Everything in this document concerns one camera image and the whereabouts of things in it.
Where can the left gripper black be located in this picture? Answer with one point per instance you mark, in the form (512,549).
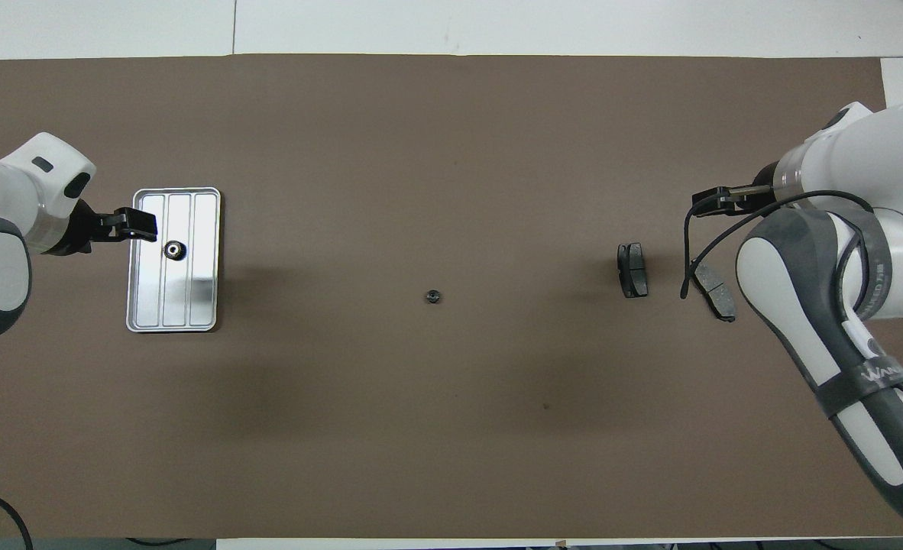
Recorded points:
(89,228)

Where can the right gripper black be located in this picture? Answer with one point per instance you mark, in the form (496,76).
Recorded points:
(757,191)

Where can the large black bearing gear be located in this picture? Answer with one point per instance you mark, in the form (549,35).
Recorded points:
(174,250)

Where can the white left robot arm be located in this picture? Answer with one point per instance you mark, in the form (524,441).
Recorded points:
(1,198)

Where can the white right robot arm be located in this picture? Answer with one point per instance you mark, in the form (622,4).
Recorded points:
(879,153)

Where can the silver metal tray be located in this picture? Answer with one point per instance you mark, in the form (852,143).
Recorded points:
(199,290)

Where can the long grey brake pad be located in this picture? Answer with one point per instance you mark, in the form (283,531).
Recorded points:
(717,294)

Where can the short dark brake pad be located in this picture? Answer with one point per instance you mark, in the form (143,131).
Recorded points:
(633,271)

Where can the brown table mat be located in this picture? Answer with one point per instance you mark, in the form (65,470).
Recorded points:
(436,153)

